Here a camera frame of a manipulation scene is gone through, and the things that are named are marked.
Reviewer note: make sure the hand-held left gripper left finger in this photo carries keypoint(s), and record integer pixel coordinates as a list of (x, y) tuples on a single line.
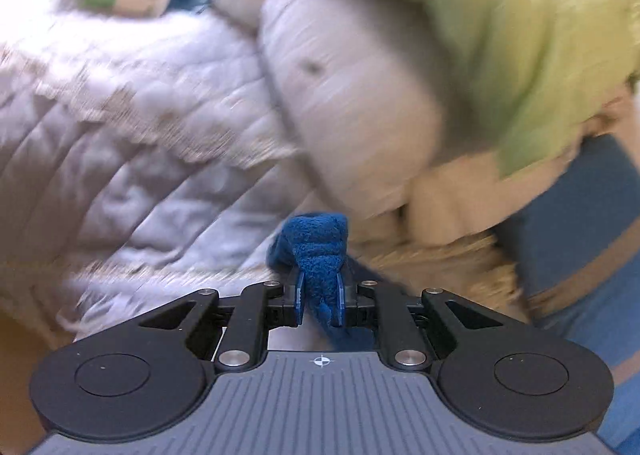
[(300, 300)]

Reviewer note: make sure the cream puffy duvet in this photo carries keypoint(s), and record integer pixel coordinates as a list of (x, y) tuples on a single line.
[(350, 85)]

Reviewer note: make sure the light green quilt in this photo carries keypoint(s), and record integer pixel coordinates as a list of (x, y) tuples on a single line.
[(500, 35)]

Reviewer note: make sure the grey quilted lace-edged bedspread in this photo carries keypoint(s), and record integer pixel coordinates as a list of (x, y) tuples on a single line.
[(125, 135)]

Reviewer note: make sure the blue grey-striped pillow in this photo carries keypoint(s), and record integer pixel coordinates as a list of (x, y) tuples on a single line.
[(575, 215)]

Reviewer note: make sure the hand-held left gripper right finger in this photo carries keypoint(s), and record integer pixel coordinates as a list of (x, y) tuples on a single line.
[(340, 302)]

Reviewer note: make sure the blue fleece hooded jacket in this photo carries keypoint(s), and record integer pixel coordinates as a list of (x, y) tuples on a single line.
[(320, 245)]

